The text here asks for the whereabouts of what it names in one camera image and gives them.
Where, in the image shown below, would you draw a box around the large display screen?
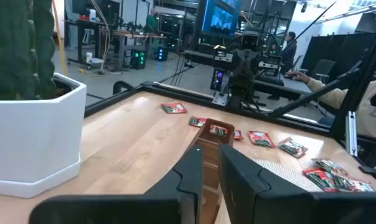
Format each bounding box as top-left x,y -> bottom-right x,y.
202,0 -> 243,38

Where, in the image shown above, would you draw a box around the grey office chair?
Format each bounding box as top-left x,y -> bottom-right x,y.
311,58 -> 336,83

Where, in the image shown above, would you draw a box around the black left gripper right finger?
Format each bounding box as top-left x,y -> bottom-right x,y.
218,143 -> 376,224

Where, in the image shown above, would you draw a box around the person's hand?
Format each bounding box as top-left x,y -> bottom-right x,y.
286,70 -> 310,84

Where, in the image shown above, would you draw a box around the orange hanging cable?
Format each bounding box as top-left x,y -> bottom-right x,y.
90,0 -> 111,75

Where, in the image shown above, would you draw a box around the small lit computer tower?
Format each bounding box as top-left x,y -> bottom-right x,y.
210,68 -> 226,91

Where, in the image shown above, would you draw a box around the round white woven mat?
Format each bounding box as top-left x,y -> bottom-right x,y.
253,159 -> 324,193

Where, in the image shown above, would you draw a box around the computer tower green lights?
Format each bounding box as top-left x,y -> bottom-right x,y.
130,49 -> 148,70

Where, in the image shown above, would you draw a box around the yellow hanging cable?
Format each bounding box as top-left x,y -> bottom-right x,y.
52,0 -> 68,77

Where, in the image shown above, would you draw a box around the wooden workbench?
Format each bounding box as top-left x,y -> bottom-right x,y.
111,30 -> 167,71

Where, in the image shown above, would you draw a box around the silver aluminium extrusion piece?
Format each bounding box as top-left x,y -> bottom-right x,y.
345,110 -> 359,157

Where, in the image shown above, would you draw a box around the black equipment table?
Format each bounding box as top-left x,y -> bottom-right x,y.
183,49 -> 285,87

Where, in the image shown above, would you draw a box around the computer tower blue lights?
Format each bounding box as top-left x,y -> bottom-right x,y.
156,46 -> 169,62

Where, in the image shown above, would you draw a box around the black partition panels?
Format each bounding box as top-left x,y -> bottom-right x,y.
301,32 -> 376,82

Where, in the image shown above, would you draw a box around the green cactus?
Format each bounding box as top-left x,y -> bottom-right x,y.
0,0 -> 57,101

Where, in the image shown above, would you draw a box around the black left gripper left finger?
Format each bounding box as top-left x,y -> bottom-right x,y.
28,144 -> 204,224

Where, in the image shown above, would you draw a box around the wooden compartment box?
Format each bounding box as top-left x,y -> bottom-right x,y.
186,118 -> 236,224

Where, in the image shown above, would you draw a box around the person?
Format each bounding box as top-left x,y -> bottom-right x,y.
146,8 -> 159,34
281,30 -> 298,75
286,70 -> 376,141

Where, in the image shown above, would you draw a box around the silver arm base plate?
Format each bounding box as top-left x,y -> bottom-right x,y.
212,91 -> 230,106

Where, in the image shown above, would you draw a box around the black boom pole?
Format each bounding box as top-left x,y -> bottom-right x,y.
295,1 -> 337,40

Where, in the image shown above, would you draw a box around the black desk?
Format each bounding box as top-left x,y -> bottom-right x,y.
64,18 -> 114,67

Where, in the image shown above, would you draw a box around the white hexagonal planter pot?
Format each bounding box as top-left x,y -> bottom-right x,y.
0,72 -> 88,199

